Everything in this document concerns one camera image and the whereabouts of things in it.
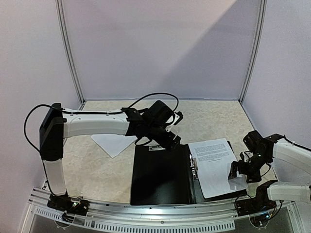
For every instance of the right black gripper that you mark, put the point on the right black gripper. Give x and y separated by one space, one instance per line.
237 167

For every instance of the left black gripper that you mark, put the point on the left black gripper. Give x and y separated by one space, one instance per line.
174 143

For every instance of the black file folder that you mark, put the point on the black file folder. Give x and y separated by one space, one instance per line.
167 177

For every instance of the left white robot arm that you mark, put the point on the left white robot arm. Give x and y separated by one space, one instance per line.
60 123

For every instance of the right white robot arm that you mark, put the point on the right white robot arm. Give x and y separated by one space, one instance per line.
293 168

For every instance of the printed paper stack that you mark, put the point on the printed paper stack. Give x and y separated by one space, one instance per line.
112 144

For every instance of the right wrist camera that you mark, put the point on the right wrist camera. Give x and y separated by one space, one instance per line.
245 156

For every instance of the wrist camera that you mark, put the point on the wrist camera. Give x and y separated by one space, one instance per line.
245 156
175 118

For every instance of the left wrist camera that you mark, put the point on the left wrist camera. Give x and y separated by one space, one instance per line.
175 118

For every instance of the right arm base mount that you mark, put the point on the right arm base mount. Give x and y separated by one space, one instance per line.
259 203

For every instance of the curved aluminium rail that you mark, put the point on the curved aluminium rail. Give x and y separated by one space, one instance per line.
38 205

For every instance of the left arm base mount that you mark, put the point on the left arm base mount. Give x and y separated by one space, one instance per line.
70 205

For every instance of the perforated white cable tray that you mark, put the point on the perforated white cable tray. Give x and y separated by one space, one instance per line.
48 221

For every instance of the right aluminium frame post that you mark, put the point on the right aluminium frame post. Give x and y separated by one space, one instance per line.
254 50

